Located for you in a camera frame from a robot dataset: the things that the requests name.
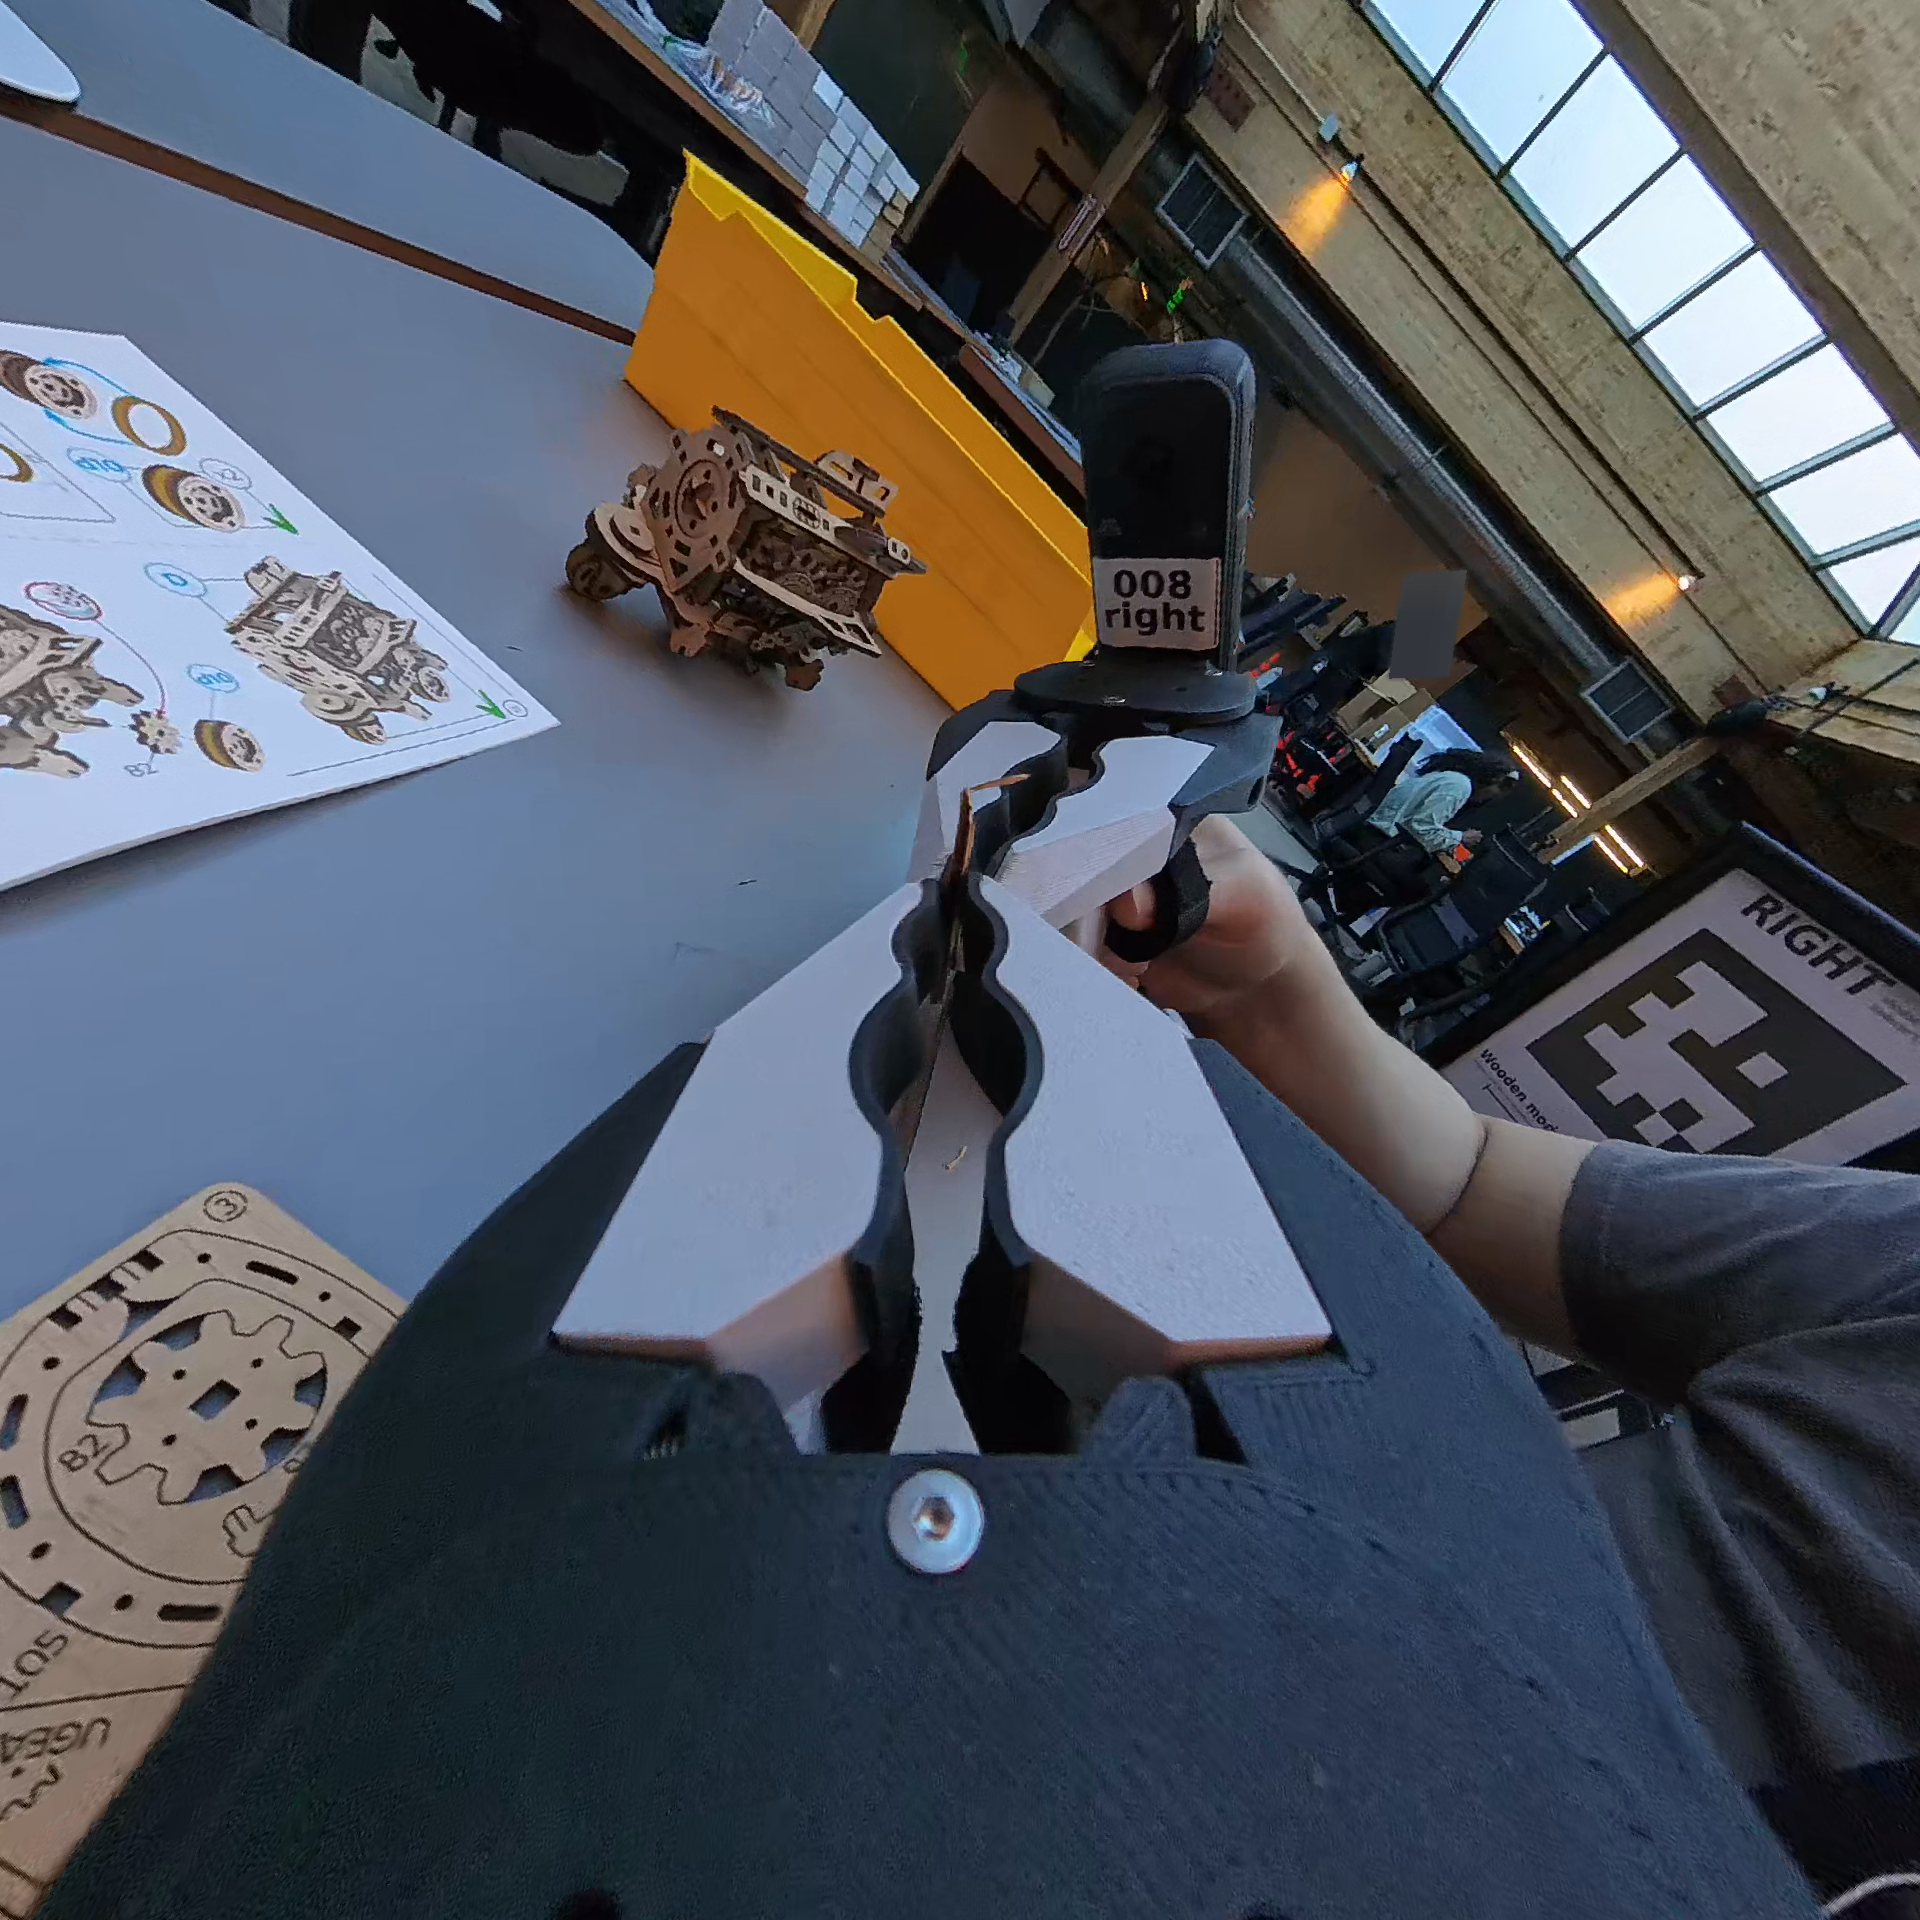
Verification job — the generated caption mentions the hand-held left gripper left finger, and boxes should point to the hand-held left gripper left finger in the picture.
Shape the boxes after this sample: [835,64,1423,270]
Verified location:
[552,881,958,1453]

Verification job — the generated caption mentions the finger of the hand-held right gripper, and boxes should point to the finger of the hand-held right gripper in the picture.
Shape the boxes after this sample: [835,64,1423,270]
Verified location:
[991,733,1215,933]
[907,724,1075,896]

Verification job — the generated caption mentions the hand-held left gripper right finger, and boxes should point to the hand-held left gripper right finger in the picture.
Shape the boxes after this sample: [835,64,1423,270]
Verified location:
[960,879,1337,1453]

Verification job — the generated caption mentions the thin wooden model part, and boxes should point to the thin wooden model part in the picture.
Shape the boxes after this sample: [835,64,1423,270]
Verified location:
[935,772,1034,1040]

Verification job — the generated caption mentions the person's right forearm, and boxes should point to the person's right forearm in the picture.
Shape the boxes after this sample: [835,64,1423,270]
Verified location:
[1259,959,1603,1325]

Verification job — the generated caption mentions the assembled wooden model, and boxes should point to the assembled wooden model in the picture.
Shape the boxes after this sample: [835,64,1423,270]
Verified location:
[565,408,928,691]

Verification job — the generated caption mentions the person's right hand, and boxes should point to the person's right hand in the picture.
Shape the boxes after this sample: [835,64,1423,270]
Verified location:
[1109,819,1358,1055]

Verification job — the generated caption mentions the group of black office chairs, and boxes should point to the group of black office chairs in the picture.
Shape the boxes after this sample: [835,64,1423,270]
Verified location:
[1291,718,1613,999]

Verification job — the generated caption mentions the yellow plastic storage bin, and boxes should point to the yellow plastic storage bin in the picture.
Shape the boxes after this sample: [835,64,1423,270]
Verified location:
[622,152,1097,716]

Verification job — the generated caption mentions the stack of small white boxes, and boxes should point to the stack of small white boxes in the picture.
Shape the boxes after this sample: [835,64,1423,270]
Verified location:
[704,0,920,248]

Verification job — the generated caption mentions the framed right marker sign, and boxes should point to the framed right marker sign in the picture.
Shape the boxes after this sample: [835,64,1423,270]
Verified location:
[1417,863,1920,1174]

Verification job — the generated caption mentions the plywood sheet with gear cutouts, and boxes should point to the plywood sheet with gear cutouts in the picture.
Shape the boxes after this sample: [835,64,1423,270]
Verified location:
[0,1179,411,1906]

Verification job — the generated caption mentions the person's dark grey shirt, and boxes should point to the person's dark grey shirt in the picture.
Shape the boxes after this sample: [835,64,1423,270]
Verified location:
[1561,1133,1920,1890]

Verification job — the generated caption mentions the open instruction booklet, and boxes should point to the open instruction booklet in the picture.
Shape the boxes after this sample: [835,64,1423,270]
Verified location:
[0,321,562,896]

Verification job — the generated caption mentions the white rounded flat tray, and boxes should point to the white rounded flat tray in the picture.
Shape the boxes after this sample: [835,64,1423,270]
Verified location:
[0,0,82,104]

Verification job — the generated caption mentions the wall air vent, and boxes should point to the wall air vent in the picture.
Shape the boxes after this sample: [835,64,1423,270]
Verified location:
[1152,155,1251,270]
[1582,657,1679,748]

